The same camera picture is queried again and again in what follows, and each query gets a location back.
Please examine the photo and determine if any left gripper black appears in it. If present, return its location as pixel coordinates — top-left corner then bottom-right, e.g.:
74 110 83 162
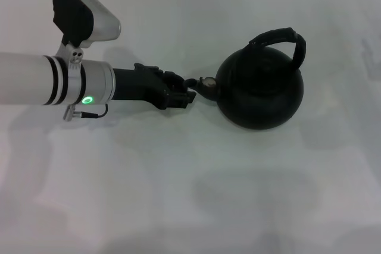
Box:
112 62 198 111

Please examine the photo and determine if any black round teapot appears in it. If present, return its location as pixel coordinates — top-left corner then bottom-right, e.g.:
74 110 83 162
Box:
184 27 307 131

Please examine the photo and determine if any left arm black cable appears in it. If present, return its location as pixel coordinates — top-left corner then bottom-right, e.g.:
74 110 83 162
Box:
62 104 108 122

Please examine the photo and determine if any left silver camera mount clamp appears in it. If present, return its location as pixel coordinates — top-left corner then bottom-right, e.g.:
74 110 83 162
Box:
55 39 88 108

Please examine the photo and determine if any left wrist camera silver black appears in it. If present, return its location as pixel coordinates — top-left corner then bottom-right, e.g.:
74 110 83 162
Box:
52 0 122 49

